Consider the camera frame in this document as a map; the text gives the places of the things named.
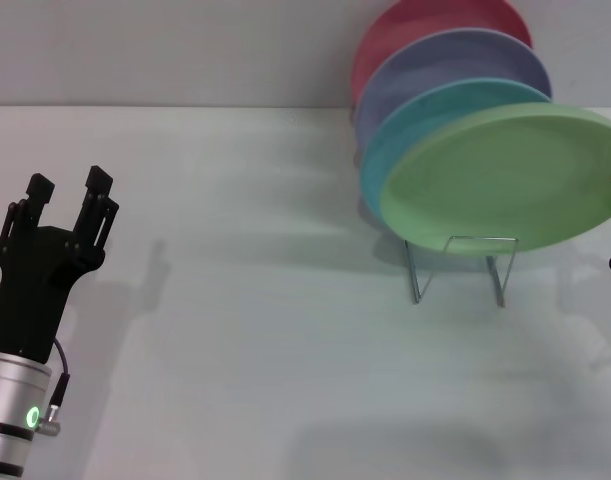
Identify silver wire plate rack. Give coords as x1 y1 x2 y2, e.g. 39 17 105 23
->
403 234 519 307

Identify green round plate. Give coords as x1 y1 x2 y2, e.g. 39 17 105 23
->
379 102 611 259

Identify teal blue round plate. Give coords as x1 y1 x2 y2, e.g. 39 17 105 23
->
359 78 554 227

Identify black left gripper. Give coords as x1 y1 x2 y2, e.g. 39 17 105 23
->
0 165 121 364

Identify purple round plate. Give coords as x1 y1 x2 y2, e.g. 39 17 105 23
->
353 28 554 152

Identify red round plate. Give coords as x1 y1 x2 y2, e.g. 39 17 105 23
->
351 0 534 109

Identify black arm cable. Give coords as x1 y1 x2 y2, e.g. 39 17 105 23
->
37 337 72 437

